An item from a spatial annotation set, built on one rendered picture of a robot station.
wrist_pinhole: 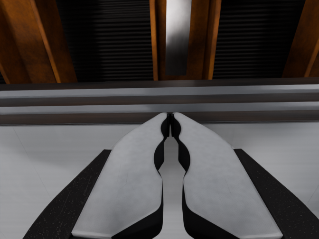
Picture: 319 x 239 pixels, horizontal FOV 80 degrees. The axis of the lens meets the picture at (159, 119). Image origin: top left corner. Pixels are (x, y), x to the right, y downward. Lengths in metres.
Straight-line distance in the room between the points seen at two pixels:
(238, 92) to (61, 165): 0.16
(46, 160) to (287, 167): 0.20
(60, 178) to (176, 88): 0.13
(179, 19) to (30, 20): 0.21
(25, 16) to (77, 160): 0.24
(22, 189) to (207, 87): 0.19
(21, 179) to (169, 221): 0.15
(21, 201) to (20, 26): 0.24
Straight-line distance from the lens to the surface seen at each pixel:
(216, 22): 0.26
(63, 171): 0.19
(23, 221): 0.28
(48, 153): 0.18
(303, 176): 0.20
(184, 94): 0.16
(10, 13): 0.36
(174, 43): 0.25
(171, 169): 0.16
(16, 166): 0.21
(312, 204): 0.24
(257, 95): 0.17
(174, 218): 0.22
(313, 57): 0.32
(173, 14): 0.25
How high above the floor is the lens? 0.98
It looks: 58 degrees down
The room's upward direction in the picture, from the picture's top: 177 degrees counter-clockwise
